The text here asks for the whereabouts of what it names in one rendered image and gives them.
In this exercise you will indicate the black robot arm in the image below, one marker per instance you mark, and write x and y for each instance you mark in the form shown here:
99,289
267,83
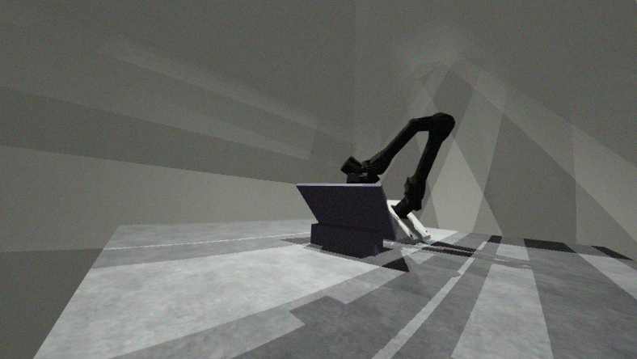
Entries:
439,127

